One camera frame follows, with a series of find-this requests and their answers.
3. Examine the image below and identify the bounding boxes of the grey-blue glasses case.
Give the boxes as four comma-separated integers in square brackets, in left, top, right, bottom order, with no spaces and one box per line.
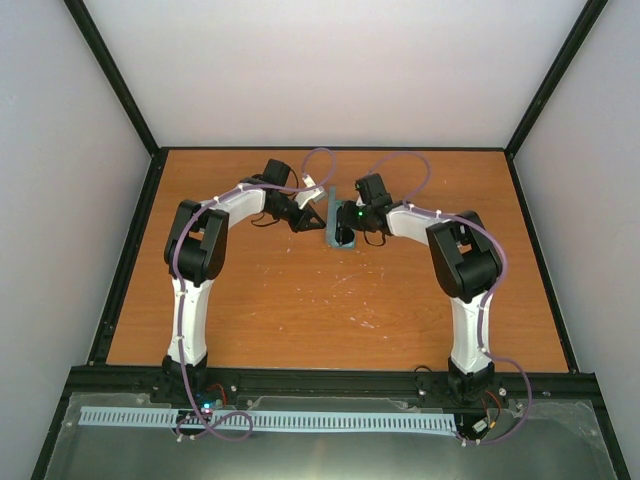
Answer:
[325,185,356,250]

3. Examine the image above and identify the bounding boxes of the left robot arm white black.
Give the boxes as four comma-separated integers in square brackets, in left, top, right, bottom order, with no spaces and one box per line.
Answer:
[162,159,326,403]

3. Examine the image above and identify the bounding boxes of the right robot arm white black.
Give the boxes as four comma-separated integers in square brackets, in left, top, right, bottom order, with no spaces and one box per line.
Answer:
[335,173,504,405]

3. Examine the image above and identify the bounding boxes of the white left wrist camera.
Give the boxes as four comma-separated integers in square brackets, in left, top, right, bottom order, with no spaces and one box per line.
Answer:
[294,174,327,209]

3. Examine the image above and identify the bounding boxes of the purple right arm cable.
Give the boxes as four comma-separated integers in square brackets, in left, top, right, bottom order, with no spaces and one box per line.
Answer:
[367,151,533,447]

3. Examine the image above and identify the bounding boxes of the black right corner frame post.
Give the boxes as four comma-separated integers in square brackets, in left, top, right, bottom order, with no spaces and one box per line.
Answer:
[504,0,608,161]

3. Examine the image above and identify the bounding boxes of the black corner frame post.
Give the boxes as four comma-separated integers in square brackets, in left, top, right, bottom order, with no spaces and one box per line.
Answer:
[504,0,608,161]
[63,0,160,158]

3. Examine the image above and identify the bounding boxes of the black mounting rail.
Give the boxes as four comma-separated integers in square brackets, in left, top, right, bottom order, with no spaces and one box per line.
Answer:
[64,365,600,412]

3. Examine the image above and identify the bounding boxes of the light blue slotted cable duct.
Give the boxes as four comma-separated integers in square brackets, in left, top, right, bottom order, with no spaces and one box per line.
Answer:
[77,406,456,436]

